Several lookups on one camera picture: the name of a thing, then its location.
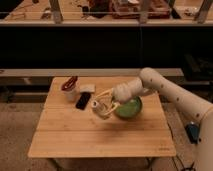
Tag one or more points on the white cup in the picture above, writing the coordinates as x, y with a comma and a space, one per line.
71, 94

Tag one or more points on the long metal shelf bench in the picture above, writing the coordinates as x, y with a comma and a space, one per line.
41, 38

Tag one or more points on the clear plastic bottle white label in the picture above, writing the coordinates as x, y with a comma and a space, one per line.
101, 107

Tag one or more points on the black foot pedal box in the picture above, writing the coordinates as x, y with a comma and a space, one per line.
192, 131

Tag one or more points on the black smartphone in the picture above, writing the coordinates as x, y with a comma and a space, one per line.
83, 100

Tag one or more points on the green bowl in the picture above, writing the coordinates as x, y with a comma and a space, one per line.
130, 109

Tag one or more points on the wooden folding table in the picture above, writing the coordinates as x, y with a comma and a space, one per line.
66, 132

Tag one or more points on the white fabric-covered gripper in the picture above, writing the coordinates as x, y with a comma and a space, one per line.
122, 93

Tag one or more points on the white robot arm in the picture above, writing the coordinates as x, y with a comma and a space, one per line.
148, 81

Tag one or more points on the white sponge block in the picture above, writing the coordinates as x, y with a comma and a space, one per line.
90, 88

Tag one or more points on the red object in cup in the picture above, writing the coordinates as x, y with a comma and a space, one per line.
69, 83

